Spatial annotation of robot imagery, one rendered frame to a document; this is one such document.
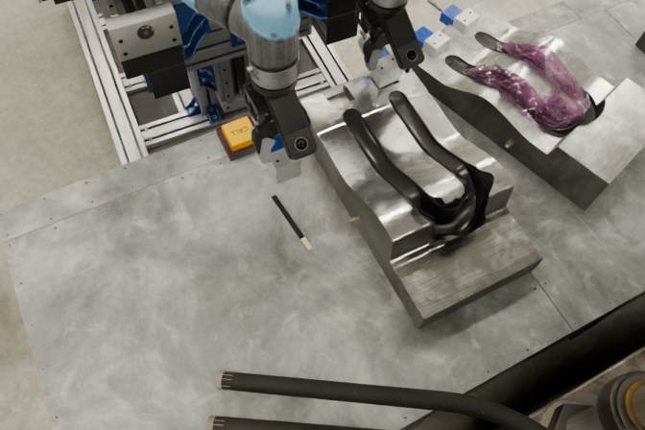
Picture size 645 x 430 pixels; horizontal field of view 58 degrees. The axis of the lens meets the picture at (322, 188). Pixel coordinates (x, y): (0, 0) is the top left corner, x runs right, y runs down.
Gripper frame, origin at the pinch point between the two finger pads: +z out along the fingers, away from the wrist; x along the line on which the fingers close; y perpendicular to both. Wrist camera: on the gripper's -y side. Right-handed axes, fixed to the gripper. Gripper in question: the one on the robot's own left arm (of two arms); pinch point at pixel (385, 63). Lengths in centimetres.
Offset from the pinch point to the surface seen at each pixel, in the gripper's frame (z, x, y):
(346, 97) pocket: 6.5, 9.1, -0.1
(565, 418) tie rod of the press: 0, 6, -72
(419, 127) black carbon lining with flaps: 4.2, -0.5, -14.2
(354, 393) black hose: -7, 36, -53
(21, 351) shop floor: 79, 119, 3
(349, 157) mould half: 1.4, 15.9, -14.6
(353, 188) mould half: -1.1, 18.7, -21.2
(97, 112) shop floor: 97, 74, 81
